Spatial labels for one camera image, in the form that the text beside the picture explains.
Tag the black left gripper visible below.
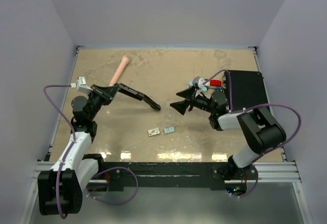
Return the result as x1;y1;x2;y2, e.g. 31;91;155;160
87;84;119;121

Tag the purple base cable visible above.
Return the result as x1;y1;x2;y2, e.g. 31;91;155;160
85;167;139;205
228;165;259;199

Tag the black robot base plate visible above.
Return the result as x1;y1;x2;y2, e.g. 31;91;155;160
88;162;258;191

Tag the grey staple box sleeve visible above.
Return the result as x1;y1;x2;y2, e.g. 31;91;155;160
148;127;160;137

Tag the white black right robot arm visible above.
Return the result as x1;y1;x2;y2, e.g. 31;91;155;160
170;87;286;180

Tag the staple tray with staples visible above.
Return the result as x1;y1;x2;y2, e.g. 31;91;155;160
163;126;176;134

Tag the red toy block car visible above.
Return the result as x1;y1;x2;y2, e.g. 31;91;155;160
202;79;222;92

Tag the black stapler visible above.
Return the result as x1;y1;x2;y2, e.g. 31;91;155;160
118;83;161;111

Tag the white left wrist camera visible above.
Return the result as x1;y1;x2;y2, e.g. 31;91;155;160
71;76;92;95

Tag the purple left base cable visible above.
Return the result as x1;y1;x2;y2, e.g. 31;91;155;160
85;167;139;205

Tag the aluminium frame rail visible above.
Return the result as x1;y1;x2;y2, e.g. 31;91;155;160
254;162;301;183

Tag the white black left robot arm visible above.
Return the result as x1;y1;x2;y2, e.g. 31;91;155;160
37;84;119;219

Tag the black hard case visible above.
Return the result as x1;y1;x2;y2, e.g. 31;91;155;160
222;70;268;113

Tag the pink toy microphone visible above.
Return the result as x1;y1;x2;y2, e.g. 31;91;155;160
109;55;130;86

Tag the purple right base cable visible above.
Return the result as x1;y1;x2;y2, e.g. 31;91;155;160
228;165;259;199

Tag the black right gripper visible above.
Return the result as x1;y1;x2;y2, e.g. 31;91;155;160
170;85;215;116

